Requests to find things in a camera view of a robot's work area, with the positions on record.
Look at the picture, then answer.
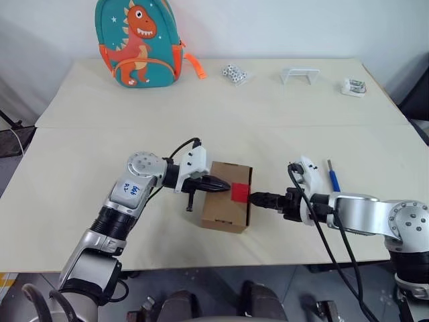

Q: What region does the black hose loop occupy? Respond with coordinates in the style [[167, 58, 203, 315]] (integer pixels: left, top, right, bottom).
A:
[[48, 288, 80, 322], [21, 283, 51, 322]]

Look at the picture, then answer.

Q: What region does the thin white cable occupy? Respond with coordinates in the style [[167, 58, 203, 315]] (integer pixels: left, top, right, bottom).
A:
[[9, 128, 26, 156]]

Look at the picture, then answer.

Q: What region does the teal dinosaur backpack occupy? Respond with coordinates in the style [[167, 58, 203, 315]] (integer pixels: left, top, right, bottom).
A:
[[94, 0, 208, 89]]

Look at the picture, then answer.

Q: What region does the small white printed pack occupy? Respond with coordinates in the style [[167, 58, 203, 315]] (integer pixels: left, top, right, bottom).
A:
[[340, 78, 367, 98]]

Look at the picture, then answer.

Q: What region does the brown cardboard box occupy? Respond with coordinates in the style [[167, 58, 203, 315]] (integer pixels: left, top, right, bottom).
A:
[[200, 160, 254, 235]]

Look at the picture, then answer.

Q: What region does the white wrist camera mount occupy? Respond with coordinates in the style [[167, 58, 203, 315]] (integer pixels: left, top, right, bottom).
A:
[[294, 154, 325, 203], [174, 144, 209, 195]]

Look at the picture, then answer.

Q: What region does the clear acrylic stand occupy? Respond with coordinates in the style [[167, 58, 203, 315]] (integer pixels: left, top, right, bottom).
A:
[[280, 68, 320, 85]]

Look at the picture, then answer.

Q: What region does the black mesh panel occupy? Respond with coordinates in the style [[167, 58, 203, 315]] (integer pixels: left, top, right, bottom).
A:
[[0, 127, 36, 158]]

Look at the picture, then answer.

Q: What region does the small metal bracket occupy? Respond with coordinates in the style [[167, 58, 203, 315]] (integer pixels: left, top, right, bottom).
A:
[[314, 299, 340, 322]]

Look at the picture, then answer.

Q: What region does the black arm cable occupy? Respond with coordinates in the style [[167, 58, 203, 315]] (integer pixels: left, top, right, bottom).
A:
[[287, 162, 381, 322], [145, 136, 202, 206]]

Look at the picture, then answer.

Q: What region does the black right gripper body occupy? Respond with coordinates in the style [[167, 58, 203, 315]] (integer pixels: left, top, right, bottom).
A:
[[278, 186, 312, 223]]

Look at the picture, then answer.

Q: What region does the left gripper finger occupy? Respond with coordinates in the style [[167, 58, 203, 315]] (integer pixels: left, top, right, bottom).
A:
[[204, 175, 233, 188], [204, 184, 232, 195]]

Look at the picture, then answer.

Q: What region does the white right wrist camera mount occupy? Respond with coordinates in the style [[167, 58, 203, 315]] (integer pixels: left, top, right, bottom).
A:
[[294, 154, 325, 203]]

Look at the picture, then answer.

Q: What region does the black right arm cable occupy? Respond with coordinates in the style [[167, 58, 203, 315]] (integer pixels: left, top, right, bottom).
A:
[[287, 162, 381, 322]]

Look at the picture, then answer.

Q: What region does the red cube block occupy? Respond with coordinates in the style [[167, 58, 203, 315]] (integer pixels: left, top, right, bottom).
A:
[[230, 182, 252, 204]]

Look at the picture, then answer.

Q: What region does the narrow dark rounded shape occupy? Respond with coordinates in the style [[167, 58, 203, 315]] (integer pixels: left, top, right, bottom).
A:
[[241, 280, 289, 322]]

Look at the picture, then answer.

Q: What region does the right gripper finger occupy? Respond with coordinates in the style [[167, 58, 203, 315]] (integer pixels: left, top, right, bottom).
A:
[[250, 191, 286, 202], [250, 199, 286, 211]]

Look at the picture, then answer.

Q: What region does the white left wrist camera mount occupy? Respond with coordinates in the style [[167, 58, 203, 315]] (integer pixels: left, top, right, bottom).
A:
[[174, 144, 209, 195]]

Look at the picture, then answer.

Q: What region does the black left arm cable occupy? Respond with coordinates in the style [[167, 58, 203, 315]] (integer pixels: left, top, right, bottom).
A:
[[145, 136, 202, 206]]

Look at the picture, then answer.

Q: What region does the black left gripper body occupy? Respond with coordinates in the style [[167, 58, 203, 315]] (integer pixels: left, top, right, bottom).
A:
[[182, 174, 210, 213]]

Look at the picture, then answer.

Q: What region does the wide dark rounded shape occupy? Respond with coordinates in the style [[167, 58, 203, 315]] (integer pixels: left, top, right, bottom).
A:
[[125, 289, 202, 322]]

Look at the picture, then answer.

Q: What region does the black tripod leg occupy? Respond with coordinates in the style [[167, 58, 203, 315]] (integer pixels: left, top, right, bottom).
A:
[[0, 109, 36, 130]]

